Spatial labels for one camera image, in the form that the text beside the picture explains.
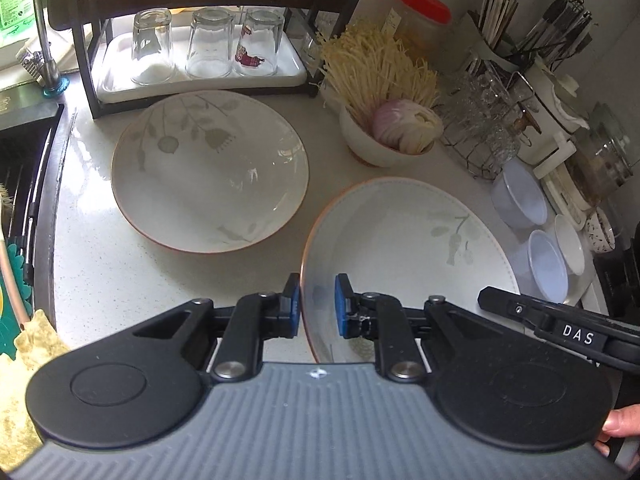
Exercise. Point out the green label packet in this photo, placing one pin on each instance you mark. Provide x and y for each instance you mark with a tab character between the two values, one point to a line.
15	10

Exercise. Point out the small floral bowl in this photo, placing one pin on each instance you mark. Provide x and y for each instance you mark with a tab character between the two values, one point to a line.
600	230

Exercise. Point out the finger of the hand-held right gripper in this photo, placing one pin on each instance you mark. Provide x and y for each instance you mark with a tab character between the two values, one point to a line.
550	322

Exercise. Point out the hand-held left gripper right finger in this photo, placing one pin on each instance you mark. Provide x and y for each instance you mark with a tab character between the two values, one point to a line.
342	305

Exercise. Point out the yellow dish cloth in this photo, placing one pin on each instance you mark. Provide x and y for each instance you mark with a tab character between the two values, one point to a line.
35	340

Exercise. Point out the teal scrubber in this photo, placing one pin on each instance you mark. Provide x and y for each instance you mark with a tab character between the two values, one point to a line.
10	305

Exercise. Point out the glass kettle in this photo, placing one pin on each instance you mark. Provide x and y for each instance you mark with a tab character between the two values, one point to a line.
605	155

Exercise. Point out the amber glass saucer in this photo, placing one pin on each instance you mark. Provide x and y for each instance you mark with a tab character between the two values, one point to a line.
521	121

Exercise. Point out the leaf pattern ceramic plate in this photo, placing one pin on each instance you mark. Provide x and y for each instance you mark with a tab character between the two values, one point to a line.
210	195
400	250

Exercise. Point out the white ceramic food bowl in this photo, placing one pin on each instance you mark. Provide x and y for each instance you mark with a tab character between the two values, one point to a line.
360	145

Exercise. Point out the white lidded pot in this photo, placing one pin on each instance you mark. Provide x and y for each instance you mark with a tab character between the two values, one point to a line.
545	125

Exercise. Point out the metal faucet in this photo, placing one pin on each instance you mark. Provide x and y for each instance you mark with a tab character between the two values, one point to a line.
47	55

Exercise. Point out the bundle of kitchen utensils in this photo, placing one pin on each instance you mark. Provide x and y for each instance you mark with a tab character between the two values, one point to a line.
555	25

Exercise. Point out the cream kettle base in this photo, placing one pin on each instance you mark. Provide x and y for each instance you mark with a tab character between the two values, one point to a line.
560	190

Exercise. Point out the black appliance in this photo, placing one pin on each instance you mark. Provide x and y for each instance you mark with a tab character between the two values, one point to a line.
620	280

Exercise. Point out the clear drinking glass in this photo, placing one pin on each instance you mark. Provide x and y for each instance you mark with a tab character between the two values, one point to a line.
210	45
152	50

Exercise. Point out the sliced purple onion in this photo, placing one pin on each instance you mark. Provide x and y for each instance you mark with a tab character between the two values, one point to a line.
395	120

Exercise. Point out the black sink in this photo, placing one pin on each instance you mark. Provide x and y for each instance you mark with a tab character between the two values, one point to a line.
20	160

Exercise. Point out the pale green chopstick holder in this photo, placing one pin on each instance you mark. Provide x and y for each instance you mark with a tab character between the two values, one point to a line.
492	52

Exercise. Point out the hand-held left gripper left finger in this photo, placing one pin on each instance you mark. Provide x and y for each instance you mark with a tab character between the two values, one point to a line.
295	305

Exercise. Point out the bundle of chopsticks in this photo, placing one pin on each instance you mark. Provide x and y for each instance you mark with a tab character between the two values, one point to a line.
497	5

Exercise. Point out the red lid plastic jar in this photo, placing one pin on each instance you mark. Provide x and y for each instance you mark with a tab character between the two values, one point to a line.
420	25

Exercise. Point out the red print drinking glass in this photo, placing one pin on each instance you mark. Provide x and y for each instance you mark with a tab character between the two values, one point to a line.
257	40

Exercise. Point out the person's right hand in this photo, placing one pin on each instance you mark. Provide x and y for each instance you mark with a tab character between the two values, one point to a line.
625	422

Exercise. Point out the white plastic tray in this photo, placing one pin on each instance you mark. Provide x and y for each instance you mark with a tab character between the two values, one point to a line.
200	86

